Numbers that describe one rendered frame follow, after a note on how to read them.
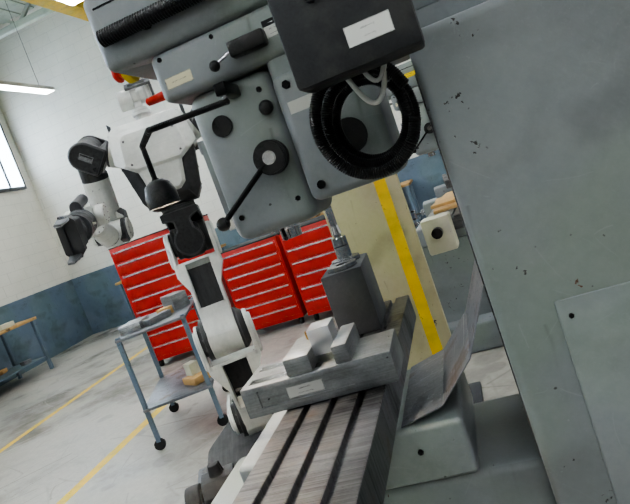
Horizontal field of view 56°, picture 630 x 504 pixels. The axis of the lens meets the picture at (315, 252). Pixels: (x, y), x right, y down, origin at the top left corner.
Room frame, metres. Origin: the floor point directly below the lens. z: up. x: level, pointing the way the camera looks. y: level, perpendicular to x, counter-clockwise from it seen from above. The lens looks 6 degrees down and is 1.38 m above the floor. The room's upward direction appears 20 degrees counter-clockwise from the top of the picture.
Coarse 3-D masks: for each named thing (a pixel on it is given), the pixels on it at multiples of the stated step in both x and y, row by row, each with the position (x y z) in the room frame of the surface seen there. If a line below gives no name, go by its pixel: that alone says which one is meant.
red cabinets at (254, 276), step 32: (320, 224) 5.93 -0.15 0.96; (128, 256) 6.55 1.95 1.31; (160, 256) 6.48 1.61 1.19; (224, 256) 6.36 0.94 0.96; (256, 256) 6.25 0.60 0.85; (288, 256) 6.11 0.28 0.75; (320, 256) 5.96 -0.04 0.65; (128, 288) 6.57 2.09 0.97; (160, 288) 6.51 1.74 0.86; (256, 288) 6.29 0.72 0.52; (288, 288) 6.18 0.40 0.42; (320, 288) 6.02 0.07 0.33; (192, 320) 6.48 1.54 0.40; (256, 320) 6.33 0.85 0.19; (288, 320) 6.23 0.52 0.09; (160, 352) 6.56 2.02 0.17
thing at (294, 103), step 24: (288, 72) 1.18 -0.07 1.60; (288, 96) 1.18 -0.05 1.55; (384, 96) 1.27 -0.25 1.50; (288, 120) 1.18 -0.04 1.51; (360, 120) 1.15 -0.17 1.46; (384, 120) 1.14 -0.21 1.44; (312, 144) 1.17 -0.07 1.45; (360, 144) 1.15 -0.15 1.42; (384, 144) 1.14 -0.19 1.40; (312, 168) 1.18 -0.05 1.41; (312, 192) 1.19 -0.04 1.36; (336, 192) 1.18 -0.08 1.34
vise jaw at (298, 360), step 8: (296, 344) 1.33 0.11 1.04; (304, 344) 1.31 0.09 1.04; (288, 352) 1.29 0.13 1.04; (296, 352) 1.26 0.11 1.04; (304, 352) 1.24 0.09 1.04; (312, 352) 1.26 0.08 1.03; (288, 360) 1.24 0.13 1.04; (296, 360) 1.23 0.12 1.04; (304, 360) 1.23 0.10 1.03; (312, 360) 1.24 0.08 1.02; (288, 368) 1.24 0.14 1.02; (296, 368) 1.23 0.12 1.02; (304, 368) 1.23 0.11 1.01; (312, 368) 1.23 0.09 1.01; (288, 376) 1.24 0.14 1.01
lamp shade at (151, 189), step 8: (152, 184) 1.30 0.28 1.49; (160, 184) 1.30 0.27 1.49; (168, 184) 1.31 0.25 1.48; (152, 192) 1.30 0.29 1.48; (160, 192) 1.29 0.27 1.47; (168, 192) 1.30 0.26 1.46; (176, 192) 1.32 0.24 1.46; (152, 200) 1.29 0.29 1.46; (160, 200) 1.29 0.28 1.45; (168, 200) 1.30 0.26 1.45; (176, 200) 1.31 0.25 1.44; (152, 208) 1.30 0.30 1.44
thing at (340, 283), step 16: (352, 256) 1.75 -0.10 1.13; (336, 272) 1.64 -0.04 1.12; (352, 272) 1.62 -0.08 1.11; (368, 272) 1.72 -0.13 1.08; (336, 288) 1.63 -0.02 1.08; (352, 288) 1.62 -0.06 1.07; (368, 288) 1.62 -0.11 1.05; (336, 304) 1.63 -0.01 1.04; (352, 304) 1.62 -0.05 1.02; (368, 304) 1.61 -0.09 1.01; (384, 304) 1.81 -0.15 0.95; (336, 320) 1.64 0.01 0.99; (352, 320) 1.63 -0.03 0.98; (368, 320) 1.62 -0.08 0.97
